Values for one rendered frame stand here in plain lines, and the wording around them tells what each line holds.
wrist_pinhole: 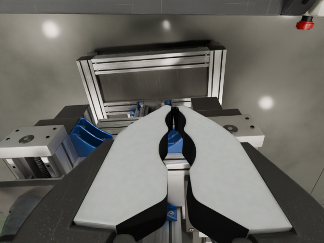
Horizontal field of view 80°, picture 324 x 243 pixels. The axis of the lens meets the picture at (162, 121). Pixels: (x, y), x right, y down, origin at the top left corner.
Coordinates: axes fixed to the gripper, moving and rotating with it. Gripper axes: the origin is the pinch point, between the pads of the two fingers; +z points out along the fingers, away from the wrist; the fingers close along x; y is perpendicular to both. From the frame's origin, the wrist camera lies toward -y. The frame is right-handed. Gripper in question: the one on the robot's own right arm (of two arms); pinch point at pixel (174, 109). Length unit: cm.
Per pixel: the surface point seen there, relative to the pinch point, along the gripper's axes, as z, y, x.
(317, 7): 25.7, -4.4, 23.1
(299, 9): 27.1, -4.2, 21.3
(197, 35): 123, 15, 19
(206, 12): 28.0, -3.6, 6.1
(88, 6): 28.0, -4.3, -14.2
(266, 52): 123, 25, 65
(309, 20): 42, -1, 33
